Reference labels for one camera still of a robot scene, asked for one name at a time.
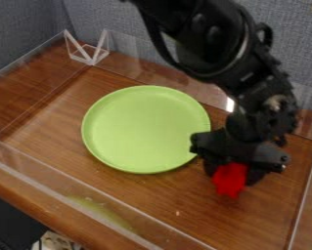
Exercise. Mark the red ridged carrot block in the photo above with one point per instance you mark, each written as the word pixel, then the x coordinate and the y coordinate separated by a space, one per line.
pixel 229 179

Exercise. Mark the white power strip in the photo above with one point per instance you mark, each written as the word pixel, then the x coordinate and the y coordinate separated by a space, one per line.
pixel 54 241

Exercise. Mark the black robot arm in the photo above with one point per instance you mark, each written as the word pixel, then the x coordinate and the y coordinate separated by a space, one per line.
pixel 209 39

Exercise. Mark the clear acrylic corner bracket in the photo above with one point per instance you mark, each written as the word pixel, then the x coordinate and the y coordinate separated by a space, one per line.
pixel 86 53

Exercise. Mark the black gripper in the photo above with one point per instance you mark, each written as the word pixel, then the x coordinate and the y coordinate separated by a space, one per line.
pixel 219 148

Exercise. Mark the green round plate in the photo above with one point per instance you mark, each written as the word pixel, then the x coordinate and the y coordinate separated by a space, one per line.
pixel 137 129

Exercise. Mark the clear acrylic enclosure wall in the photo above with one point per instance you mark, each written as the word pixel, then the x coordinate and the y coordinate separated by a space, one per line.
pixel 109 210

